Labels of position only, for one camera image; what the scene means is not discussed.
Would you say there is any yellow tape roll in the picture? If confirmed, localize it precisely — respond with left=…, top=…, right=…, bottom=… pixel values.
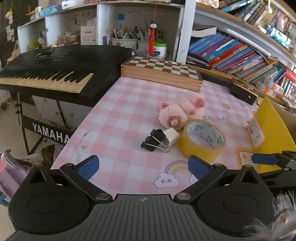
left=178, top=120, right=226, bottom=163

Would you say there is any black binder clip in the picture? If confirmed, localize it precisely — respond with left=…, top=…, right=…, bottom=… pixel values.
left=140, top=129, right=171, bottom=153

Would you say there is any yellow cardboard box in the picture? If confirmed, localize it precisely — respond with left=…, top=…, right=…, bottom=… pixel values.
left=246, top=97, right=296, bottom=174

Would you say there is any white charger cube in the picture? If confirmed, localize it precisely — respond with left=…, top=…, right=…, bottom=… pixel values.
left=164, top=128, right=180, bottom=146

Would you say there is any pink plush pig toy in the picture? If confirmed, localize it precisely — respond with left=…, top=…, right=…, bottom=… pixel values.
left=159, top=96, right=205, bottom=130

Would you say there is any brown wooden box with knobs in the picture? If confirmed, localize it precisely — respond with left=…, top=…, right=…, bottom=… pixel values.
left=229, top=78, right=258, bottom=105

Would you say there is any black Yamaha keyboard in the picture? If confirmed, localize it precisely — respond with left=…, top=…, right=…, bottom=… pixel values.
left=1, top=45, right=131, bottom=100

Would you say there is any wooden chess board box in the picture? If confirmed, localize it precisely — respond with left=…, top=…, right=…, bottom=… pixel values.
left=121, top=56, right=203, bottom=92

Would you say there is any smartphone with lit screen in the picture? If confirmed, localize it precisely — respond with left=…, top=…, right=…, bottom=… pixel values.
left=266, top=25, right=291, bottom=50

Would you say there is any white jar green lid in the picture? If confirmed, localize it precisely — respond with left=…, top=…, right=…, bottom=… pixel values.
left=152, top=40, right=167, bottom=60

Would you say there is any white pen holder cup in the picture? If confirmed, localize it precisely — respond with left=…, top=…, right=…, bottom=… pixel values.
left=112, top=38, right=137, bottom=49

